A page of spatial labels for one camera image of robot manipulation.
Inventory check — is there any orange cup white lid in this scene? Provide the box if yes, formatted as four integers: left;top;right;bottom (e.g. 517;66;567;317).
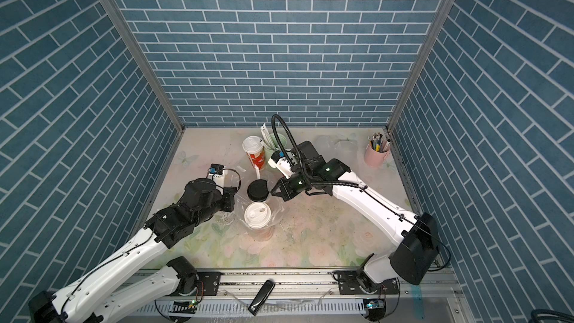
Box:
244;202;273;241

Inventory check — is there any clear plastic carrier bag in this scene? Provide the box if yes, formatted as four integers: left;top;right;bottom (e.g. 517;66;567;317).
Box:
223;168;286;243

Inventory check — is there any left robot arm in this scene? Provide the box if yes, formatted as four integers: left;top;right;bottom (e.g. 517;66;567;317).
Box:
28;178;238;322

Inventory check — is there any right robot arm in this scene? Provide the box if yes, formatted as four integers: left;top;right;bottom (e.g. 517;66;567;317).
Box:
268;158;440;293

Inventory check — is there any green straw holder cup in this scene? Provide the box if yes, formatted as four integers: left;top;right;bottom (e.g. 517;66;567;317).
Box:
265;132;288;161

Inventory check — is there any back red cup white lid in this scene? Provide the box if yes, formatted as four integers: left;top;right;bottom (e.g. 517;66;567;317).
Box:
242;135;265;170

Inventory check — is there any pink pen holder cup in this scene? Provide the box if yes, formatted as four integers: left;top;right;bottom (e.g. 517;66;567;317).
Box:
364;141;390;167

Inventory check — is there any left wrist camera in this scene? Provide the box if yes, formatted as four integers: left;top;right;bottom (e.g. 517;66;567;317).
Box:
206;164;226;188

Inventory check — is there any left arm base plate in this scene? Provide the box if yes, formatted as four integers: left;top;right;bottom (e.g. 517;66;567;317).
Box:
176;272;222;298

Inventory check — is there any aluminium front rail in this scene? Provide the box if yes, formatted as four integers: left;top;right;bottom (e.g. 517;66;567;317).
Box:
108;269;463;304

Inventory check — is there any black remote on rail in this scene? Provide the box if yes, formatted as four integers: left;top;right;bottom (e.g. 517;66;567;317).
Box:
248;280;276;316

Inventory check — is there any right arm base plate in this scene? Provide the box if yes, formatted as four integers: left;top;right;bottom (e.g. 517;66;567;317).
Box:
332;270;400;295

